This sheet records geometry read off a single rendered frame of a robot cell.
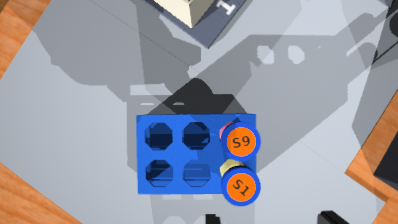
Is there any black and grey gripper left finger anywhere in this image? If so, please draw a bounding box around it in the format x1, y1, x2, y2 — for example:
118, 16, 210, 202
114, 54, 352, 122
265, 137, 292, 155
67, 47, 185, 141
205, 214, 221, 224

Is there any blue tube rack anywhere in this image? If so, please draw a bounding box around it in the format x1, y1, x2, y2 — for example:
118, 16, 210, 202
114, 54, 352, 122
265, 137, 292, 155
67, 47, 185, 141
136, 113, 256, 194

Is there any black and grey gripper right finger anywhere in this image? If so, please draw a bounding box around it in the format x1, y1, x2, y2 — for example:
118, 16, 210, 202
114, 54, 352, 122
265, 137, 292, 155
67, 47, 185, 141
317, 210, 349, 224

